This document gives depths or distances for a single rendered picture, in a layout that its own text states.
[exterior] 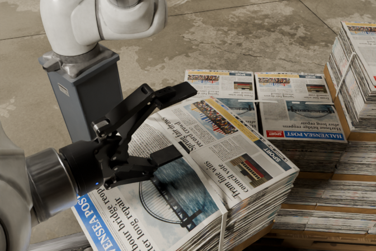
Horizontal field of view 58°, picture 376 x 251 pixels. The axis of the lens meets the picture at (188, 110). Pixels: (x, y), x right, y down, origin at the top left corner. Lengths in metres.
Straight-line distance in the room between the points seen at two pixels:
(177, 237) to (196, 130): 0.24
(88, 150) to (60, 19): 0.69
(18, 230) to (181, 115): 0.53
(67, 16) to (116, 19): 0.15
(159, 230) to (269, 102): 0.85
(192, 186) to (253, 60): 2.39
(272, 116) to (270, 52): 1.84
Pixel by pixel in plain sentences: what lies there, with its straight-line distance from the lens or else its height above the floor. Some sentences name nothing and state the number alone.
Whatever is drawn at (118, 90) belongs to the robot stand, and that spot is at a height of 0.84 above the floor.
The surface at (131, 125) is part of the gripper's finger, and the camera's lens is 0.50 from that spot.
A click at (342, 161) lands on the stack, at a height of 0.72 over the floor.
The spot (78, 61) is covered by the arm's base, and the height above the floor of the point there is 1.04.
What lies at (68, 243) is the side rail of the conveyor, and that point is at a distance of 1.06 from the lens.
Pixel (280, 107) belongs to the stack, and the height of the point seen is 0.83.
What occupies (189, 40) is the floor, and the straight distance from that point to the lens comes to 3.15.
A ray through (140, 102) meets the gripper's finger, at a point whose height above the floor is 1.39.
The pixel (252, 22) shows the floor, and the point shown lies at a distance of 3.47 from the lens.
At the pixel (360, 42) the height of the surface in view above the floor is 1.07.
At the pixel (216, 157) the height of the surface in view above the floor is 1.18.
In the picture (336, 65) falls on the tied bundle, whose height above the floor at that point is 0.94.
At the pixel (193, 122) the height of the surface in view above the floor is 1.17.
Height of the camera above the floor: 1.72
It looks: 45 degrees down
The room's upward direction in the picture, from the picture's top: straight up
